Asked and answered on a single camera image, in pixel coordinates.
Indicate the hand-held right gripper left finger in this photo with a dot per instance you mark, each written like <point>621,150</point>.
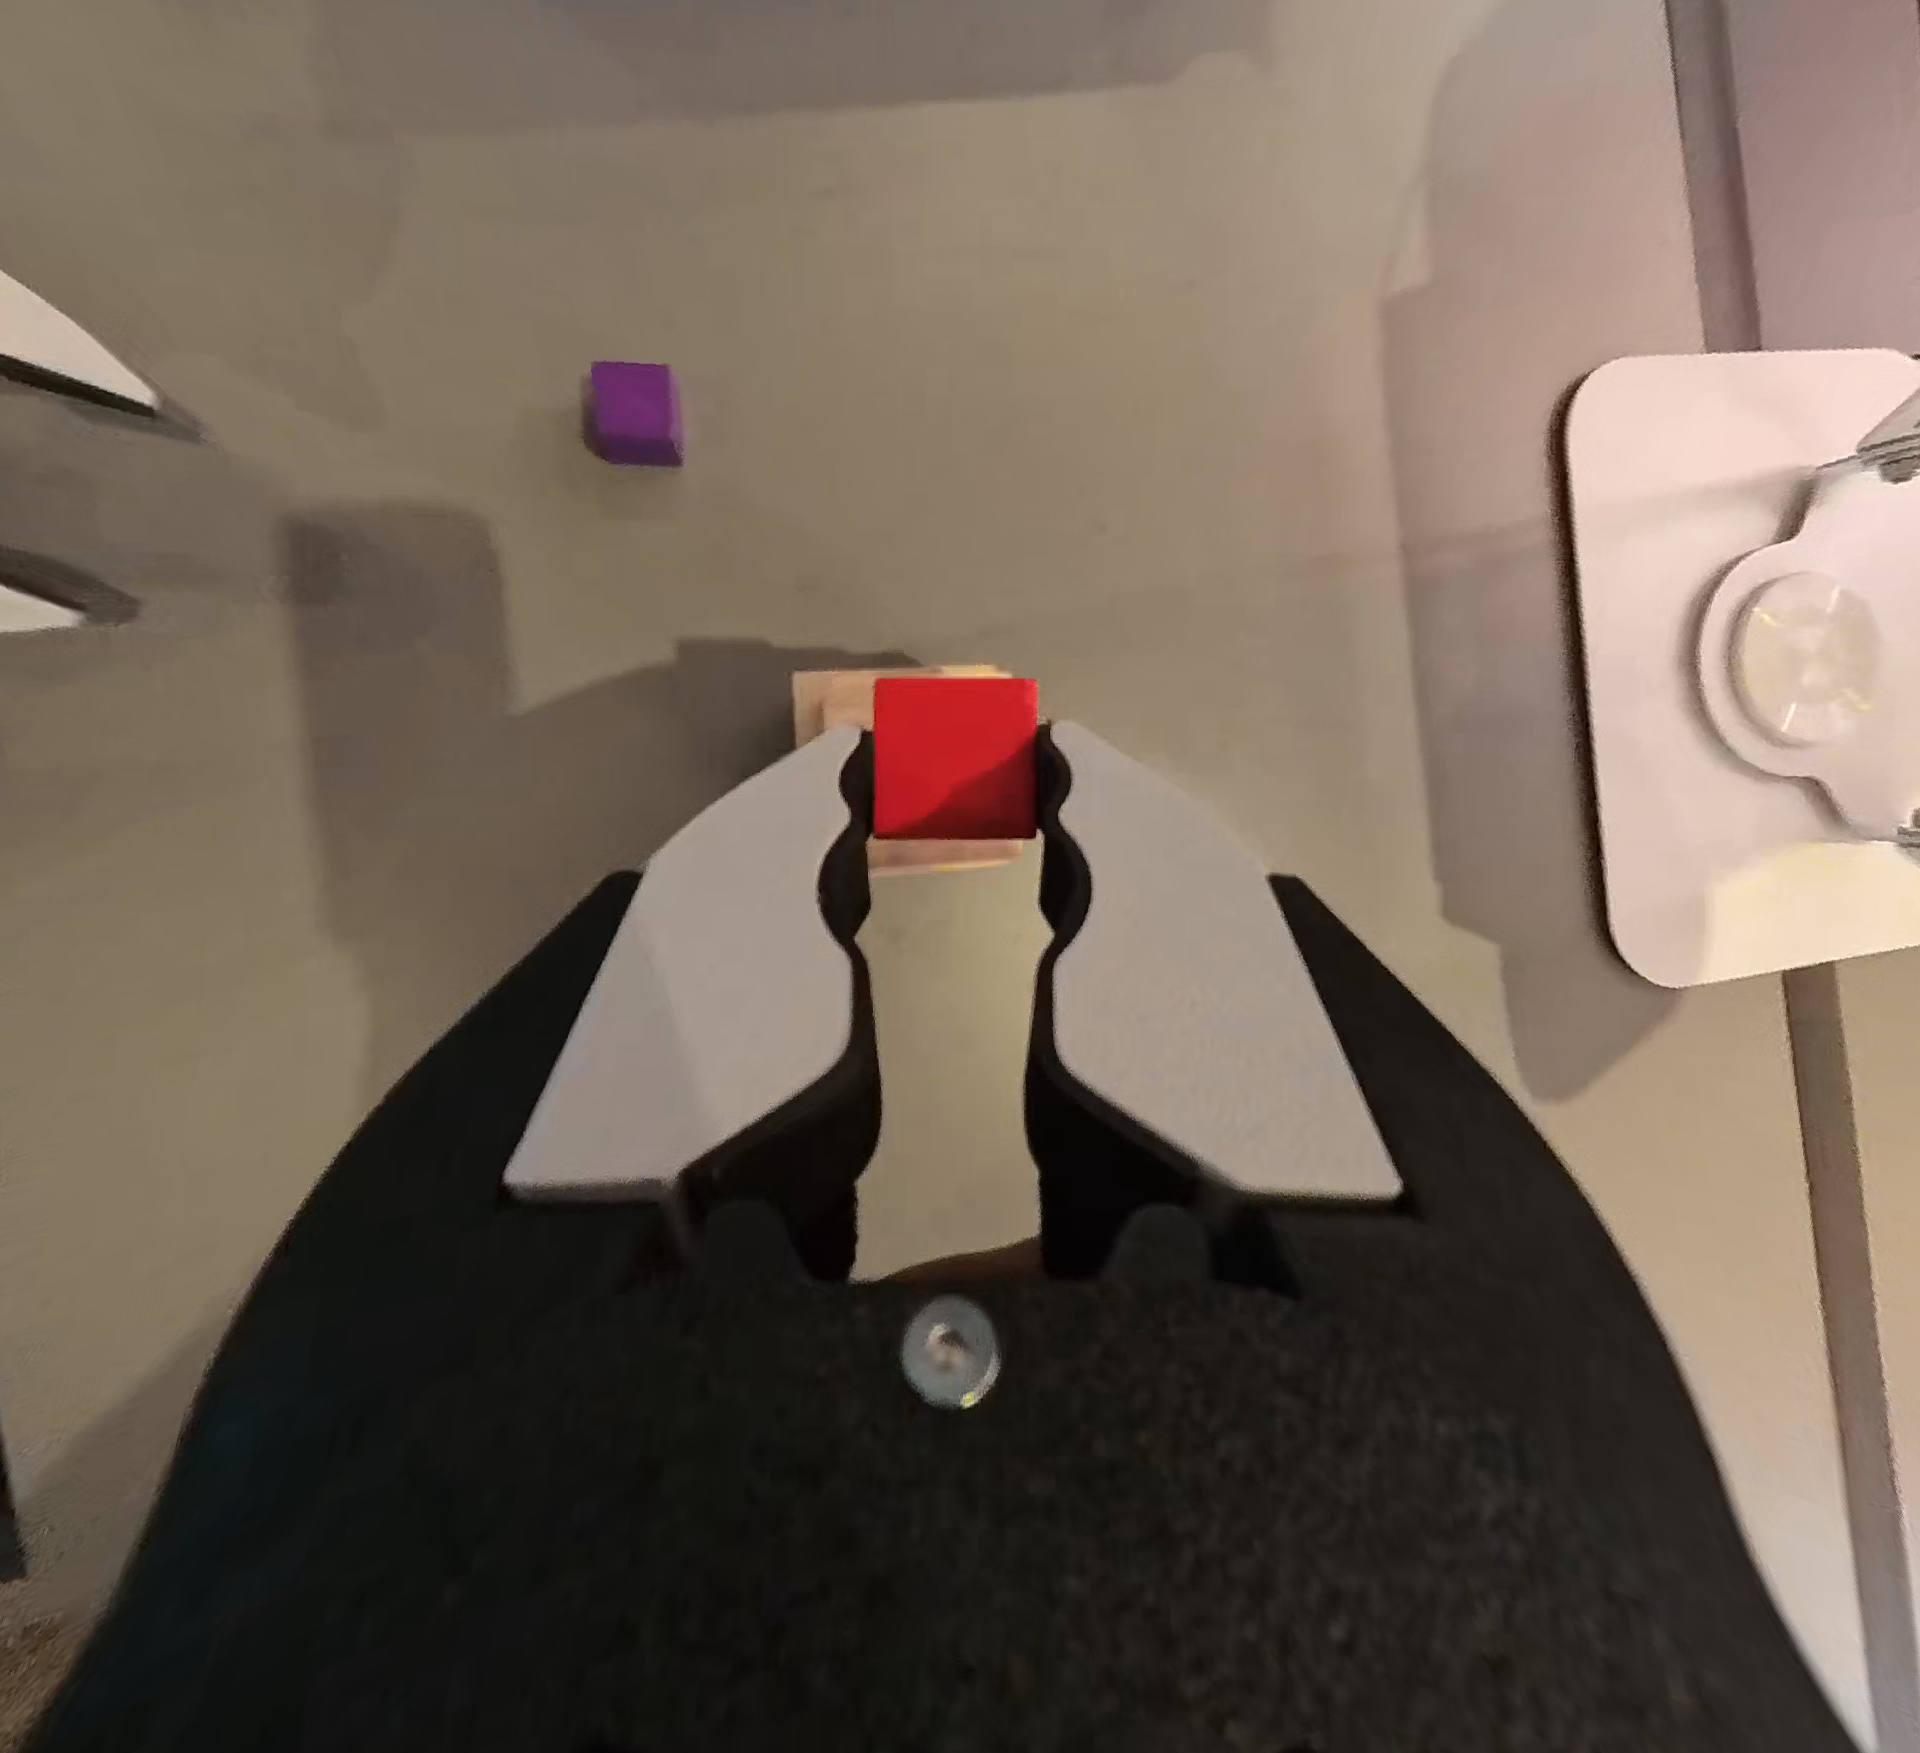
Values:
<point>705,1003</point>

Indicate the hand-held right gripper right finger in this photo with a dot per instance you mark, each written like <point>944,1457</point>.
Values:
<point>1201,1003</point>

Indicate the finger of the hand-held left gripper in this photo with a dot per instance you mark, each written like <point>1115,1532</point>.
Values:
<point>52,351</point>
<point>30,610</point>

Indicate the medium wooden cube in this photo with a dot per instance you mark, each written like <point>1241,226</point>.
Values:
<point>825,703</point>

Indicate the red wooden cube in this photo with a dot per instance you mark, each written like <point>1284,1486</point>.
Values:
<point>952,755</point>

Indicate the white folding stand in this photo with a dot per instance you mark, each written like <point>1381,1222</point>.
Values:
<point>1665,672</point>

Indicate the purple wooden cube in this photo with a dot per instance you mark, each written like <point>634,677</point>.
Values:
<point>634,411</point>

